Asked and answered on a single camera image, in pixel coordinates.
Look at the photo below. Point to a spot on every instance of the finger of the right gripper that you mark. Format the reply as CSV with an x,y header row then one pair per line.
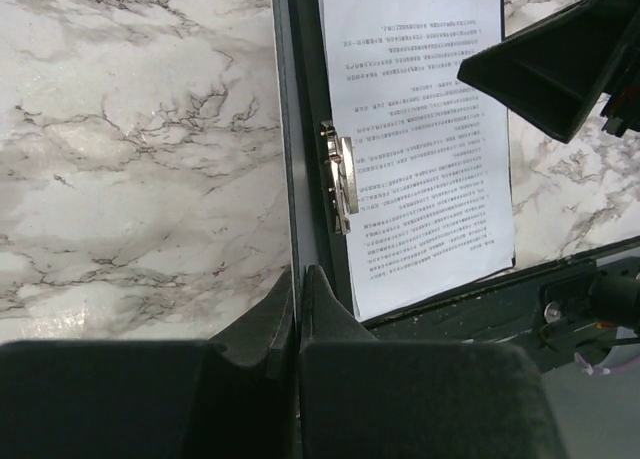
x,y
553,72

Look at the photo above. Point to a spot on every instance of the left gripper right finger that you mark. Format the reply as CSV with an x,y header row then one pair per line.
x,y
362,397

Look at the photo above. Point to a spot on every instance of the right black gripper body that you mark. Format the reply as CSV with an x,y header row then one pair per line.
x,y
622,108

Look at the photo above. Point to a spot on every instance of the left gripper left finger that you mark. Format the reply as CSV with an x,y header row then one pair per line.
x,y
229,396

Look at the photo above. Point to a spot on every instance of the printed paper sheet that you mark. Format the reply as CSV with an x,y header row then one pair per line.
x,y
431,154

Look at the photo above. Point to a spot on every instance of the metal folder clip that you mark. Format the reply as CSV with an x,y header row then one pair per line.
x,y
343,190

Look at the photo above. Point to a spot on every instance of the black mounting rail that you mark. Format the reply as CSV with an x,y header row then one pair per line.
x,y
500,314

